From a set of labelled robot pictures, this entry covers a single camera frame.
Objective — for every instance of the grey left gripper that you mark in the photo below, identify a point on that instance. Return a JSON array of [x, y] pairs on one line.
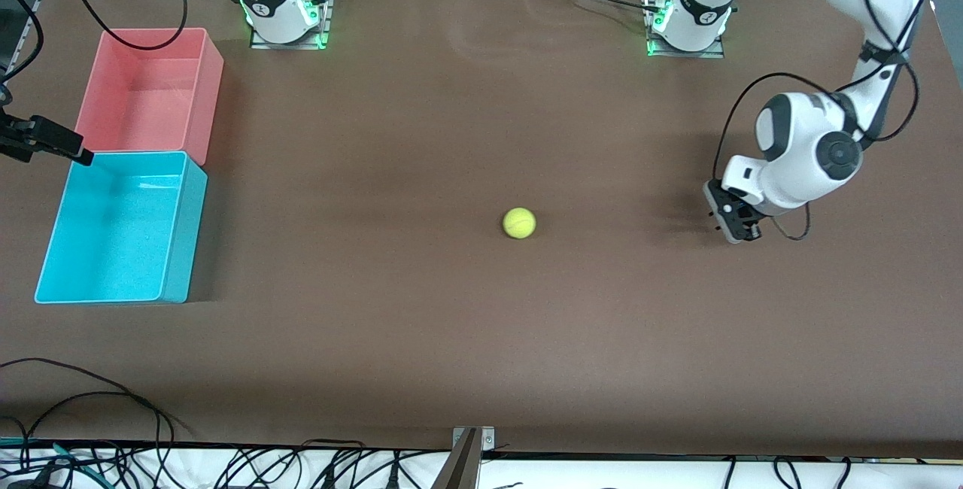
[[748, 226]]

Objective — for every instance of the yellow-green tennis ball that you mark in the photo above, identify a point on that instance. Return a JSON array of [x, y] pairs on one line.
[[519, 223]]

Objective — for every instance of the pink plastic bin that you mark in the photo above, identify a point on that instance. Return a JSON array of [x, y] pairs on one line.
[[143, 98]]

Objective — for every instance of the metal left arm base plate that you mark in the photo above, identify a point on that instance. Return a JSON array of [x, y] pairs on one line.
[[716, 51]]

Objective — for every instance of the grey metal post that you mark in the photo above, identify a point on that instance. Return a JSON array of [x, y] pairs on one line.
[[460, 470]]

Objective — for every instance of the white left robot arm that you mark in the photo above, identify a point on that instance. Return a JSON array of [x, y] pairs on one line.
[[700, 7]]

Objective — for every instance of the brown table cover sheet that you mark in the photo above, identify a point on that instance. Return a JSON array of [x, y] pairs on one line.
[[481, 286]]

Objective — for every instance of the metal bracket plate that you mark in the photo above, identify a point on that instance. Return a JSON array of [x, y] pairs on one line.
[[487, 438]]

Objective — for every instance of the blue plastic bin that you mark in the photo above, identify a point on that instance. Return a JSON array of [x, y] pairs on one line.
[[113, 248]]

